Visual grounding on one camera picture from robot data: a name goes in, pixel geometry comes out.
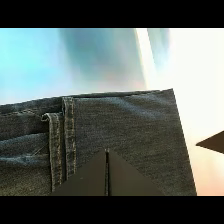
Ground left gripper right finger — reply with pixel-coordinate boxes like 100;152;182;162
107;148;165;197

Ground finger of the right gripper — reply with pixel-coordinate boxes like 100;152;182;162
195;130;224;155

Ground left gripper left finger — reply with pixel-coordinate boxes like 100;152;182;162
50;148;108;197

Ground blue jeans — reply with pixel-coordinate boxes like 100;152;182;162
0;88;198;197

